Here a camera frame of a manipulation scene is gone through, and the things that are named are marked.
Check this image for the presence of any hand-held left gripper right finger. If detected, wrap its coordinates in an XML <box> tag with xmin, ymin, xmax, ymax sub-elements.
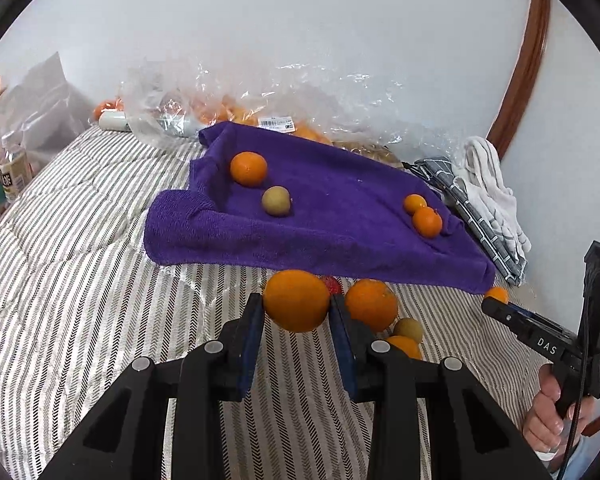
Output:
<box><xmin>328</xmin><ymin>294</ymin><xmax>553</xmax><ymax>480</ymax></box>

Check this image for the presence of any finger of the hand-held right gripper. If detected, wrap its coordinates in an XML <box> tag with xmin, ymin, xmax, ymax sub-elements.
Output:
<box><xmin>505</xmin><ymin>303</ymin><xmax>571</xmax><ymax>335</ymax></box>
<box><xmin>481</xmin><ymin>296</ymin><xmax>536</xmax><ymax>343</ymax></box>

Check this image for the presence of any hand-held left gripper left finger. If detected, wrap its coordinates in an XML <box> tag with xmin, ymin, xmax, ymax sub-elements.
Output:
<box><xmin>40</xmin><ymin>292</ymin><xmax>267</xmax><ymax>480</ymax></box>

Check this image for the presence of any green-brown kiwi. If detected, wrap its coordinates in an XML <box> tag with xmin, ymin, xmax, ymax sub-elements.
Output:
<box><xmin>261</xmin><ymin>186</ymin><xmax>293</xmax><ymax>218</ymax></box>
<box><xmin>392</xmin><ymin>317</ymin><xmax>425</xmax><ymax>343</ymax></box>

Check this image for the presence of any purple towel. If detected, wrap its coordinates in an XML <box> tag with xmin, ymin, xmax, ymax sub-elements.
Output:
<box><xmin>144</xmin><ymin>121</ymin><xmax>497</xmax><ymax>295</ymax></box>

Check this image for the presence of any person's right hand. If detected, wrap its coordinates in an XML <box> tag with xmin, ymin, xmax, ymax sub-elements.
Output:
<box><xmin>524</xmin><ymin>362</ymin><xmax>593</xmax><ymax>461</ymax></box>

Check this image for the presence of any grey checked cloth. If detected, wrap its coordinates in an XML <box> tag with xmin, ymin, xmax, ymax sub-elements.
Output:
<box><xmin>412</xmin><ymin>156</ymin><xmax>528</xmax><ymax>287</ymax></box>

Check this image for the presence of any white striped towel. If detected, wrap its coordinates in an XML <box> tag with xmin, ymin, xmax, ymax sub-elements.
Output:
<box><xmin>452</xmin><ymin>136</ymin><xmax>532</xmax><ymax>266</ymax></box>

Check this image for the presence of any person's light blue clothing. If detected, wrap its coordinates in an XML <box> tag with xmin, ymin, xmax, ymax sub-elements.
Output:
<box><xmin>555</xmin><ymin>435</ymin><xmax>600</xmax><ymax>480</ymax></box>

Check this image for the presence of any clear plastic bag of oranges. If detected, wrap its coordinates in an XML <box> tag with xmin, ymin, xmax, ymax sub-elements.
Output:
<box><xmin>122</xmin><ymin>57</ymin><xmax>341</xmax><ymax>148</ymax></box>

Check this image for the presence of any clear plastic bag of walnuts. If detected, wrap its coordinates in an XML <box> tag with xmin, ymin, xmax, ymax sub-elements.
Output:
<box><xmin>275</xmin><ymin>62</ymin><xmax>461</xmax><ymax>171</ymax></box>

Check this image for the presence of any plastic drink bottle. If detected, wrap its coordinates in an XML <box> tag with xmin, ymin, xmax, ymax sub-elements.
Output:
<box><xmin>0</xmin><ymin>135</ymin><xmax>33</xmax><ymax>203</ymax></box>

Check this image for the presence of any grey translucent plastic bag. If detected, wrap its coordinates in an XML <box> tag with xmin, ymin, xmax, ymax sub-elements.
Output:
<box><xmin>0</xmin><ymin>51</ymin><xmax>93</xmax><ymax>171</ymax></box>

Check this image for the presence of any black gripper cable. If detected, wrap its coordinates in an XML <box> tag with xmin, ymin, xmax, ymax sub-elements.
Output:
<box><xmin>550</xmin><ymin>290</ymin><xmax>598</xmax><ymax>480</ymax></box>

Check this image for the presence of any brown wooden door frame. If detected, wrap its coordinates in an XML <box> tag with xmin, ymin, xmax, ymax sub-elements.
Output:
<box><xmin>485</xmin><ymin>0</ymin><xmax>552</xmax><ymax>161</ymax></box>

